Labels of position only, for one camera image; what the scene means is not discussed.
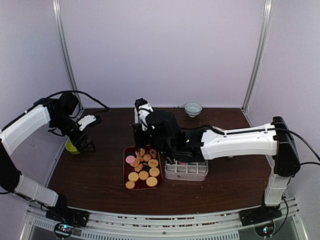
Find white handled metal tongs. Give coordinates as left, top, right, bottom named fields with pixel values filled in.
left=135, top=140, right=145, bottom=159

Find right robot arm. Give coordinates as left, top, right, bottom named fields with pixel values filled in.
left=133, top=107, right=301, bottom=226

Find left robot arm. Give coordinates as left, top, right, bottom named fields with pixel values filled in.
left=0, top=90, right=102, bottom=227

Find green plastic bowl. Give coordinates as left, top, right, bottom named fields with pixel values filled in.
left=65, top=139, right=80, bottom=155

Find brown flower cookie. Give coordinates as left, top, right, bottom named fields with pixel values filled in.
left=149, top=149, right=157, bottom=159

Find round cookie with pink cross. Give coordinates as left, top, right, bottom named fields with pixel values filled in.
left=148, top=159, right=159, bottom=168

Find dark red cookie tray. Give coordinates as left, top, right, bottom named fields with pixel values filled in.
left=123, top=146, right=164, bottom=191

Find dotted round cookie right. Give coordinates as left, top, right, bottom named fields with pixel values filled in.
left=149, top=167, right=160, bottom=177

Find smooth round tan cookie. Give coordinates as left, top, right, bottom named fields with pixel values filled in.
left=138, top=170, right=149, bottom=181

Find white divided cookie tin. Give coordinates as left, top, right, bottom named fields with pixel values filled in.
left=164, top=160, right=209, bottom=182

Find large round tan cookie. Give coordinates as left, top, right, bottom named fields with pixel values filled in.
left=146, top=176, right=158, bottom=188

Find pale blue ceramic bowl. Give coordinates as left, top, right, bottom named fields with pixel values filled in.
left=183, top=102, right=203, bottom=118

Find bottom left round cookie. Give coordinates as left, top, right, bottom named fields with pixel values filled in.
left=125, top=180, right=135, bottom=190

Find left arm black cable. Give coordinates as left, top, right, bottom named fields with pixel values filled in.
left=44, top=90, right=110, bottom=112

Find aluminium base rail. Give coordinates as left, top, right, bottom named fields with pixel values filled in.
left=21, top=196, right=310, bottom=240

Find right aluminium frame post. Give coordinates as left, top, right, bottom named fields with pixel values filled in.
left=242, top=0, right=274, bottom=114

